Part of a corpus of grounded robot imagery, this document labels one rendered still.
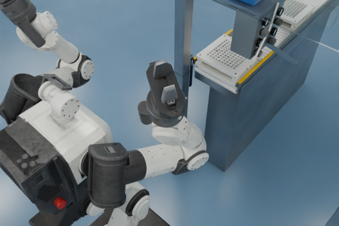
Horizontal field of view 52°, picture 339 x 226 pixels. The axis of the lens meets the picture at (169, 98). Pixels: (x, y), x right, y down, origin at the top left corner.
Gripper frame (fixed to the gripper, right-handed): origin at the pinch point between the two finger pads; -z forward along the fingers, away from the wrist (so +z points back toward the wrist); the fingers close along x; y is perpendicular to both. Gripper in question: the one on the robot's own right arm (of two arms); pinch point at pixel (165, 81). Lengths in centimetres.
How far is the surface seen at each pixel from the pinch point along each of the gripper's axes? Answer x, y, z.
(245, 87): 25, 49, 99
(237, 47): 35, 43, 72
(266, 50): 44, 70, 106
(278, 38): 50, 82, 111
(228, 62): 38, 43, 92
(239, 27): 39, 44, 63
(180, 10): 58, 25, 69
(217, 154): 8, 37, 173
